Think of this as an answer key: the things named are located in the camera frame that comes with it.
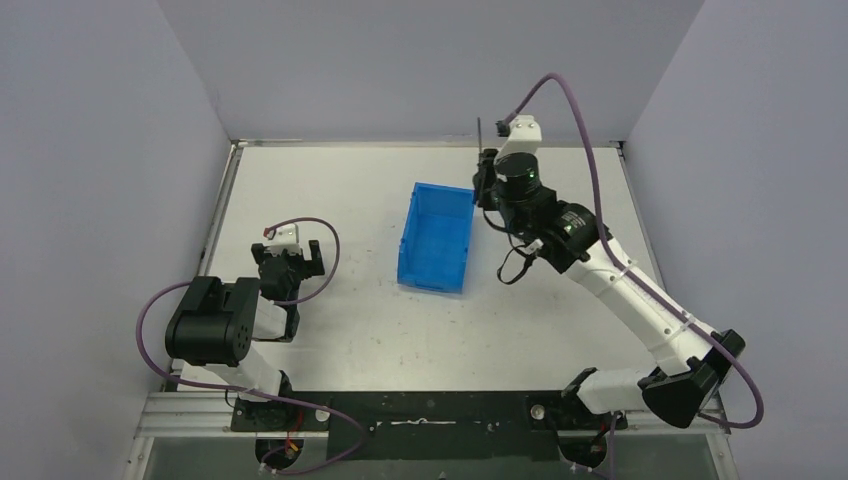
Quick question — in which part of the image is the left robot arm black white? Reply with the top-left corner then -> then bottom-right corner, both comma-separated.
165,240 -> 325,431

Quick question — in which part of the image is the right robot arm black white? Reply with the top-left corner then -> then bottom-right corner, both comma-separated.
473,148 -> 745,429

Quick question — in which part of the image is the blue plastic bin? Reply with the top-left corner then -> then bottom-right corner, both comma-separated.
397,182 -> 475,294

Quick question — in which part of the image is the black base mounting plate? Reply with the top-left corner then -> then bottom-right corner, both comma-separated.
230,390 -> 627,466

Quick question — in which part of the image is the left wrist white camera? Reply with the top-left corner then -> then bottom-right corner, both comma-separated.
264,224 -> 302,256

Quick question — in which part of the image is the wrist white camera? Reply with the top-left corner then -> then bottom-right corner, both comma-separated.
494,114 -> 542,164
264,224 -> 302,256

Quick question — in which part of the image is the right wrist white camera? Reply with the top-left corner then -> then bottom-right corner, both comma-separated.
494,114 -> 542,164

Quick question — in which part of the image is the aluminium frame rail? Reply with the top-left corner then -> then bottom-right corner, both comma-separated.
135,389 -> 731,440

